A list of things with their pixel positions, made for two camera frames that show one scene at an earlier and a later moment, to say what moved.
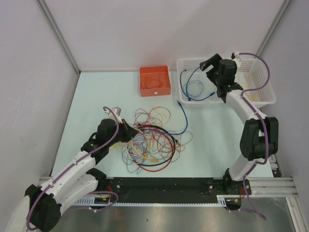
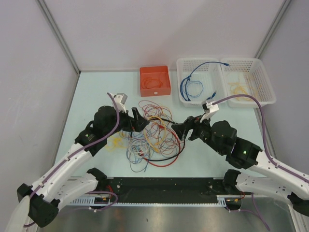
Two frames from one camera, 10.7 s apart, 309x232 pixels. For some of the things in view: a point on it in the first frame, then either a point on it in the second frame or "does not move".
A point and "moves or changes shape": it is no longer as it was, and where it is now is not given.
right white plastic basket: (252, 73) does not move
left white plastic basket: (194, 88) does not move
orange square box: (154, 81) does not move
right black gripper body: (218, 79) to (201, 130)
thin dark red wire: (159, 134) moves or changes shape
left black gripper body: (123, 134) to (126, 124)
